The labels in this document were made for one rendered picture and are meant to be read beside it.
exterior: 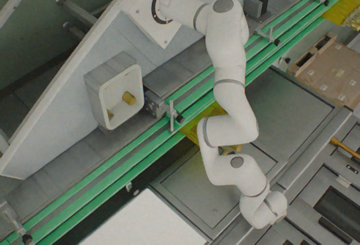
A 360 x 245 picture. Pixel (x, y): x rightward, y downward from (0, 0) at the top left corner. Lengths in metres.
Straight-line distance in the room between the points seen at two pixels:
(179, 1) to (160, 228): 0.80
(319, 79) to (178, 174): 4.07
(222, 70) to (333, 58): 4.85
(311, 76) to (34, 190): 4.53
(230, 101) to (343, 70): 4.76
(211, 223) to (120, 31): 0.76
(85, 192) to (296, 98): 1.10
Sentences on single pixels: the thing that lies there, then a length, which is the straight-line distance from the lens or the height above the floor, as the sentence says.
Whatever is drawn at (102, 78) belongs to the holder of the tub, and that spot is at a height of 0.81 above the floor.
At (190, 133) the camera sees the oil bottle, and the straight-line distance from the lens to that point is 1.50.
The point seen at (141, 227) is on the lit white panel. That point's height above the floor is 1.10.
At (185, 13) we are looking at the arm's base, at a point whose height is 0.93.
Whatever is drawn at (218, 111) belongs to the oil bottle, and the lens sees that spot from 1.55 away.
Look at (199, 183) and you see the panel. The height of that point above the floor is 1.12.
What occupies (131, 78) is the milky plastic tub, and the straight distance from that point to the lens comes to 1.38.
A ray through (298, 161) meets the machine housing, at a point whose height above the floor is 1.35.
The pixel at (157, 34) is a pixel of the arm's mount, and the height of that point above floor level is 0.82.
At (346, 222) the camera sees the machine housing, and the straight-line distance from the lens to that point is 1.64.
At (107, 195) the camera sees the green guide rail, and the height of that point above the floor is 0.96.
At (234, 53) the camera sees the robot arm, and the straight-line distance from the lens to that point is 1.01.
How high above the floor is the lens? 1.61
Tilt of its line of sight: 28 degrees down
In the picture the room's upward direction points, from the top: 126 degrees clockwise
